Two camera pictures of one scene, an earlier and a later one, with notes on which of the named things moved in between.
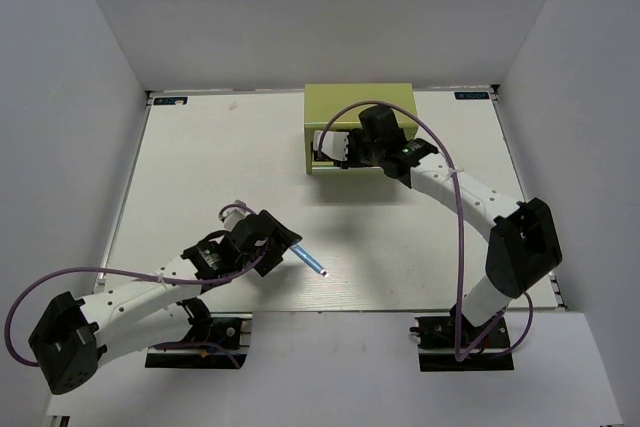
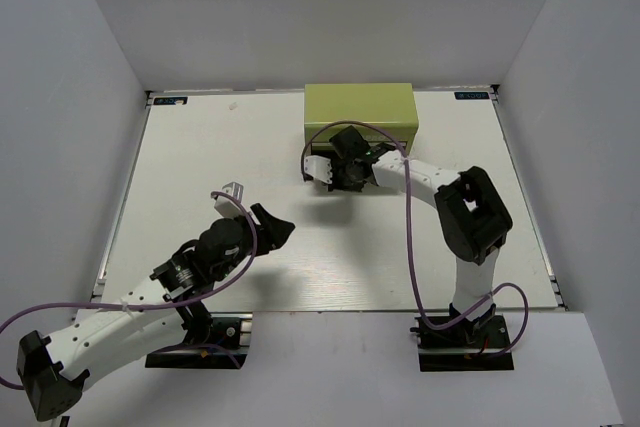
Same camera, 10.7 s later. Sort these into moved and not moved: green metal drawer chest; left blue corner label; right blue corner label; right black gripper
Moved: right black gripper
Not moved: left blue corner label; green metal drawer chest; right blue corner label
